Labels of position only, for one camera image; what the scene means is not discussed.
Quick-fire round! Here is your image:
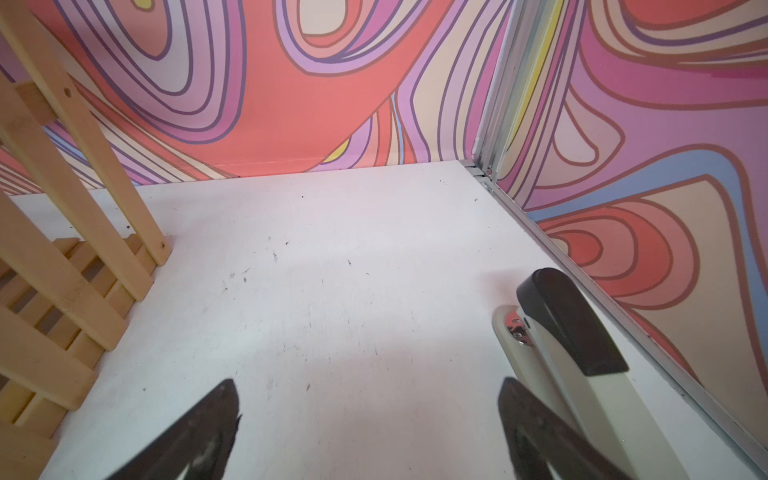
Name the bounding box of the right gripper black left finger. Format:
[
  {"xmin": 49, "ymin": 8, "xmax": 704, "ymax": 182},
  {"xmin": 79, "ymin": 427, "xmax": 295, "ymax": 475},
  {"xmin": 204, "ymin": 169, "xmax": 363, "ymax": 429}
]
[{"xmin": 110, "ymin": 378, "xmax": 241, "ymax": 479}]

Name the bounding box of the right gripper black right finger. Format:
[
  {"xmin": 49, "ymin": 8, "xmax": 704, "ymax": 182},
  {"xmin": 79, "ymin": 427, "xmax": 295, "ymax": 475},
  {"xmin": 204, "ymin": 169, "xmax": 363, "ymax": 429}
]
[{"xmin": 497, "ymin": 377, "xmax": 628, "ymax": 479}]

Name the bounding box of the wooden two-tier shelf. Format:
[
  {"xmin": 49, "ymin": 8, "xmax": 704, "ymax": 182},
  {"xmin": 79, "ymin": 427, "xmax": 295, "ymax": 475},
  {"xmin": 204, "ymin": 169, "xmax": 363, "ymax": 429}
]
[{"xmin": 1, "ymin": 1, "xmax": 171, "ymax": 479}]

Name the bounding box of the white and black stapler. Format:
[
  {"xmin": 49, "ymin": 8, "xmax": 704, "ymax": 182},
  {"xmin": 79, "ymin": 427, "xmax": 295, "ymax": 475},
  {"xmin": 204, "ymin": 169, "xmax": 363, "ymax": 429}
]
[{"xmin": 492, "ymin": 268, "xmax": 687, "ymax": 479}]

